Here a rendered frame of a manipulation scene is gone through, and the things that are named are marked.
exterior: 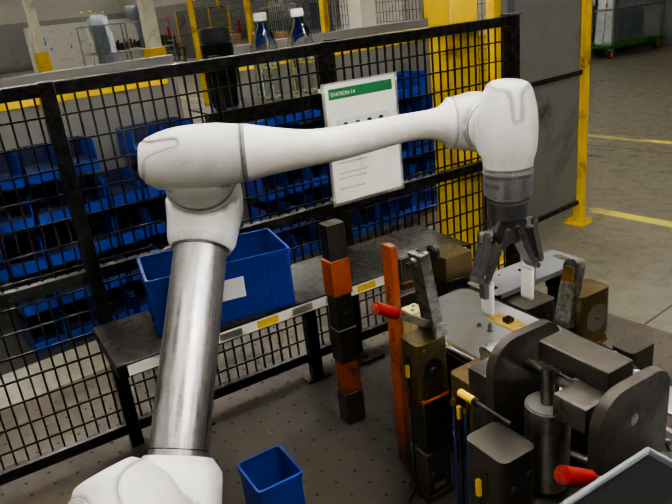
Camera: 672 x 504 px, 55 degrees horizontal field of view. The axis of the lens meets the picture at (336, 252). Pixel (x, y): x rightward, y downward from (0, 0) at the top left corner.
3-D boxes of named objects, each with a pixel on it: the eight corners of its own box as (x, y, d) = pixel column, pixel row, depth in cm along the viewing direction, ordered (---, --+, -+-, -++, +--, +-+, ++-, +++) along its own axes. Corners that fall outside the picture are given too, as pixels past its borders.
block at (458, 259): (476, 380, 165) (471, 249, 153) (452, 392, 162) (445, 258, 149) (455, 368, 172) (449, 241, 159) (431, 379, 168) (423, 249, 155)
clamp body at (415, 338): (456, 491, 130) (449, 335, 117) (417, 514, 126) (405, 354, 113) (435, 474, 135) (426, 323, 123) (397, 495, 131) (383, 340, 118)
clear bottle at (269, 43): (288, 97, 159) (277, 10, 152) (265, 101, 156) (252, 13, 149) (277, 95, 165) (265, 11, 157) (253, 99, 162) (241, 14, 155)
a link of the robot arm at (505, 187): (472, 167, 120) (472, 198, 122) (508, 175, 113) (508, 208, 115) (507, 158, 124) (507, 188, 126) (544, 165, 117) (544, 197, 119)
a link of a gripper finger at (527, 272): (520, 264, 130) (523, 263, 130) (520, 296, 132) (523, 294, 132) (532, 268, 127) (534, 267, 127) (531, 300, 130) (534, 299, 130)
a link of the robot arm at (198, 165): (237, 102, 110) (243, 143, 122) (128, 110, 108) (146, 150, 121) (241, 171, 105) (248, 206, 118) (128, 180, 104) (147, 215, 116)
